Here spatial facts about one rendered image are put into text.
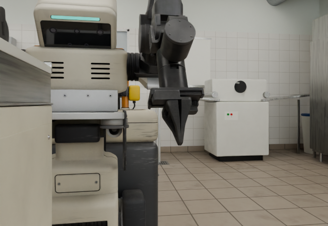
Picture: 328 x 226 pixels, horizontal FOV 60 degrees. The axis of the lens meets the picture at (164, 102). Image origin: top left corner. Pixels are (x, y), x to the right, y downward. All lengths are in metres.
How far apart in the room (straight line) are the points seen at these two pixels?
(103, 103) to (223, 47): 4.50
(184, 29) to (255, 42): 4.94
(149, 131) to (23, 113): 0.79
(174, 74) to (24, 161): 0.32
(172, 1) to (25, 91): 0.38
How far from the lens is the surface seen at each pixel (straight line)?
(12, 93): 0.33
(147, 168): 1.11
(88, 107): 0.80
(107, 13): 0.78
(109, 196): 0.85
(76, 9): 0.79
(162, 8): 0.63
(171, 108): 0.51
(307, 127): 5.32
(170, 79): 0.54
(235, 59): 5.25
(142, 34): 0.73
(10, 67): 0.33
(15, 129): 0.31
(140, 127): 1.08
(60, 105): 0.81
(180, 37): 0.51
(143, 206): 0.99
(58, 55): 0.83
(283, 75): 5.62
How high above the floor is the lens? 0.84
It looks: level
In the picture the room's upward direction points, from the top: straight up
